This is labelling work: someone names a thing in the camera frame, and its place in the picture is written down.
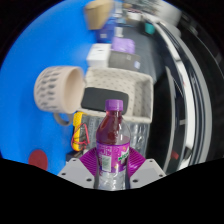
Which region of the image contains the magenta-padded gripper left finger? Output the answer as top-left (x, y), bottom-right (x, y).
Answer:
top-left (57, 147), bottom-right (99, 190)

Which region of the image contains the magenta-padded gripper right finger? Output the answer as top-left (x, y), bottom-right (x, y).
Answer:
top-left (126, 147), bottom-right (167, 190)

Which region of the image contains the purple-capped clear drink bottle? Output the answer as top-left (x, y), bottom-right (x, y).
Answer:
top-left (94, 98), bottom-right (132, 191)

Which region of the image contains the clear small-parts drawer cabinet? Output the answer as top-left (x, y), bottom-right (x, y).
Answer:
top-left (128, 119), bottom-right (151, 158)

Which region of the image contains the flat round red coaster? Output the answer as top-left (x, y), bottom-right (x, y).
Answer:
top-left (27, 149), bottom-right (49, 171)

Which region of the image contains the yellow multimeter with red leads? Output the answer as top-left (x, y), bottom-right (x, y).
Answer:
top-left (70, 111), bottom-right (91, 153)

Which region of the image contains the black zip pouch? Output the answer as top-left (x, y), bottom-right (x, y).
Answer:
top-left (80, 86), bottom-right (130, 113)

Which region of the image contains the beige dotted storage tray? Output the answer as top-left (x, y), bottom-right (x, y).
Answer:
top-left (83, 66), bottom-right (154, 124)

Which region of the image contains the beige mug with dark spots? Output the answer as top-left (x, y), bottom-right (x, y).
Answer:
top-left (33, 65), bottom-right (86, 127)

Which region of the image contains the dark grey flat box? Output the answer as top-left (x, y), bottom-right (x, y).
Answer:
top-left (108, 49), bottom-right (143, 71)

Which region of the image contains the white cardboard box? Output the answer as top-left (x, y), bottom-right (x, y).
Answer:
top-left (86, 43), bottom-right (112, 69)

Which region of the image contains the purple plastic bag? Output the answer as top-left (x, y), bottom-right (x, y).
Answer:
top-left (111, 36), bottom-right (136, 55)

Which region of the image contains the blue storage box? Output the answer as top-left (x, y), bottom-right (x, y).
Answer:
top-left (94, 21), bottom-right (116, 44)

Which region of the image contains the brown cardboard box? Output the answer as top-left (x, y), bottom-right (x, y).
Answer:
top-left (83, 0), bottom-right (114, 31)

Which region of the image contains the grey wall shelf unit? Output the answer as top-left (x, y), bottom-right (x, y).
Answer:
top-left (143, 6), bottom-right (214, 174)

